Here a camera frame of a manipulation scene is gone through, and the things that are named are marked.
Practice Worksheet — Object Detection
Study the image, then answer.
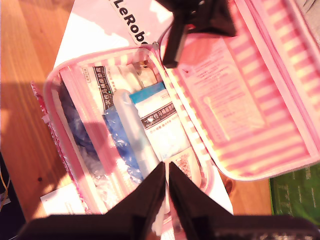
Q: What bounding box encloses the small pink sachet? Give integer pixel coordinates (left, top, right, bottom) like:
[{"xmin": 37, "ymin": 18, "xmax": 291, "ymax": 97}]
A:
[{"xmin": 173, "ymin": 153, "xmax": 201, "ymax": 181}]

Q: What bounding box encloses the printed leaflet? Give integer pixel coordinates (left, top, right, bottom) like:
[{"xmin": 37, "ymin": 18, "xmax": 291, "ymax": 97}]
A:
[{"xmin": 178, "ymin": 37, "xmax": 266, "ymax": 141}]

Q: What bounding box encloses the pink printed zip bag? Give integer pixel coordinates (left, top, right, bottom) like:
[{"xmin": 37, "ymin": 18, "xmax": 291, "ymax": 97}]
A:
[{"xmin": 29, "ymin": 0, "xmax": 320, "ymax": 240}]

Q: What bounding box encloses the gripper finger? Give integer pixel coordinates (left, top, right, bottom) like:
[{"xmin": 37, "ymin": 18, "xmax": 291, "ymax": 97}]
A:
[
  {"xmin": 186, "ymin": 4, "xmax": 238, "ymax": 37},
  {"xmin": 162, "ymin": 17, "xmax": 187, "ymax": 69},
  {"xmin": 169, "ymin": 161, "xmax": 233, "ymax": 240},
  {"xmin": 106, "ymin": 162, "xmax": 167, "ymax": 240}
]

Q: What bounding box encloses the white plastic tube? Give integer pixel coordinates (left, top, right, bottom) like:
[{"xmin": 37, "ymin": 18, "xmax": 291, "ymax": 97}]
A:
[{"xmin": 113, "ymin": 88, "xmax": 161, "ymax": 173}]

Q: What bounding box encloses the white packet with blue top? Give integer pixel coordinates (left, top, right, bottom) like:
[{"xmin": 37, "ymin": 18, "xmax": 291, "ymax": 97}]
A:
[{"xmin": 128, "ymin": 82, "xmax": 193, "ymax": 162}]

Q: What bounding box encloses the white packet with black label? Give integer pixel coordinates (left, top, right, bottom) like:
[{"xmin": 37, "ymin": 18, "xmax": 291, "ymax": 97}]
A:
[{"xmin": 81, "ymin": 63, "xmax": 151, "ymax": 118}]

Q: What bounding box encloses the dark blue pouch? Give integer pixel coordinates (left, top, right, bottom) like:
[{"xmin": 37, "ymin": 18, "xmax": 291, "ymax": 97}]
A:
[{"xmin": 58, "ymin": 84, "xmax": 98, "ymax": 156}]

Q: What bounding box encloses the printed text paper sheet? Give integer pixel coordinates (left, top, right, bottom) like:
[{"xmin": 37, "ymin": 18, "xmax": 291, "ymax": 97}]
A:
[{"xmin": 39, "ymin": 169, "xmax": 235, "ymax": 216}]

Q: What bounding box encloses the blank white paper sheet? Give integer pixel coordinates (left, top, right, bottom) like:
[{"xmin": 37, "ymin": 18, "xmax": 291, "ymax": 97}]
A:
[{"xmin": 53, "ymin": 0, "xmax": 176, "ymax": 70}]

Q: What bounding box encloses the blue plastic bag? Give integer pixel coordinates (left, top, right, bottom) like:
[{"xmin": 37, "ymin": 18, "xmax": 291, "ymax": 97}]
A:
[{"xmin": 102, "ymin": 111, "xmax": 145, "ymax": 181}]

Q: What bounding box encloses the green silver pet food bag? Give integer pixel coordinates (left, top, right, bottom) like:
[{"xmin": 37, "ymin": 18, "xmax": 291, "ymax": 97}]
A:
[{"xmin": 268, "ymin": 164, "xmax": 320, "ymax": 217}]

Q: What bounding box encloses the grey cloth garment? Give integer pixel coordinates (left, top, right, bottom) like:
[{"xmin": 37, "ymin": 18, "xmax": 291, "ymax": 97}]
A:
[{"xmin": 298, "ymin": 0, "xmax": 320, "ymax": 50}]

